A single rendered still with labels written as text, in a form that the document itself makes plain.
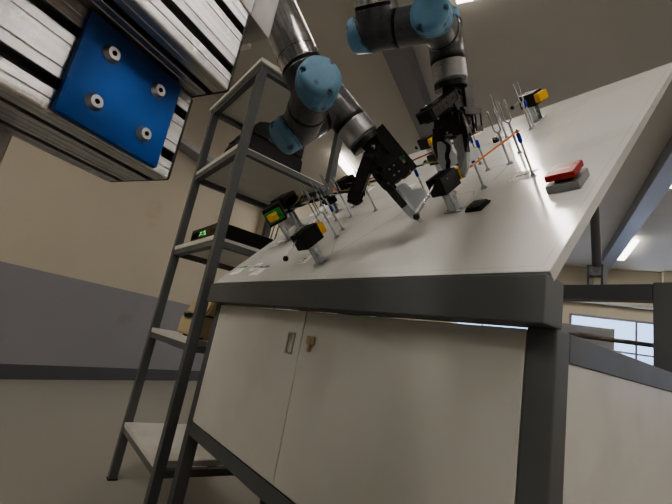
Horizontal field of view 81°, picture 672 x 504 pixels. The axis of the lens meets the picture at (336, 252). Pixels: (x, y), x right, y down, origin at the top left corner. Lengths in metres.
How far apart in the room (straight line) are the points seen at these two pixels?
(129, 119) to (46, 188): 3.86
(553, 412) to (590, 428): 0.13
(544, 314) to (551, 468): 0.18
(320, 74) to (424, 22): 0.26
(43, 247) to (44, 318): 0.61
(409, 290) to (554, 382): 0.25
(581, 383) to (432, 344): 0.21
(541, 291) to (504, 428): 0.19
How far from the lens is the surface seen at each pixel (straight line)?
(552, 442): 0.60
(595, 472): 0.74
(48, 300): 4.28
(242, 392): 1.21
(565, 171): 0.81
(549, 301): 0.58
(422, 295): 0.68
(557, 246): 0.64
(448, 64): 0.97
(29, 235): 4.17
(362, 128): 0.85
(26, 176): 4.18
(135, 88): 0.40
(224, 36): 0.43
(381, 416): 0.77
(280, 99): 2.08
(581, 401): 0.68
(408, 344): 0.73
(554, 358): 0.60
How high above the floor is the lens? 0.73
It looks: 13 degrees up
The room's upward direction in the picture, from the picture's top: 11 degrees clockwise
